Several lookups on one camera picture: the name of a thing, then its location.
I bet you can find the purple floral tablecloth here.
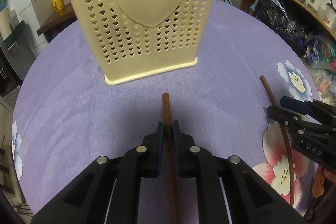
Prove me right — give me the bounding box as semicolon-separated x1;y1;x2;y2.
12;1;319;214

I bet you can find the dark wooden sink counter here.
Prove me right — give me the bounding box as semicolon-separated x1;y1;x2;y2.
37;4;77;43

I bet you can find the grey water dispenser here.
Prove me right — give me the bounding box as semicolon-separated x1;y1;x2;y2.
1;7;36;97

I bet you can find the white tumbler black lid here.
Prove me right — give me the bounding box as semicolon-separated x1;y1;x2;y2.
323;2;336;28

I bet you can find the cream heart utensil holder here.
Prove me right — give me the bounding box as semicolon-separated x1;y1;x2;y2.
71;0;213;85

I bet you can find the black plastic bag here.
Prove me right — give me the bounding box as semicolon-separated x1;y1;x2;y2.
254;0;307;44

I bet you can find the person's right hand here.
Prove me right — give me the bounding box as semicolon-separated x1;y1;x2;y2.
312;165;336;198

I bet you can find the yellow mug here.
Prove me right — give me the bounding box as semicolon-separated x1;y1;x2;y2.
51;0;66;16

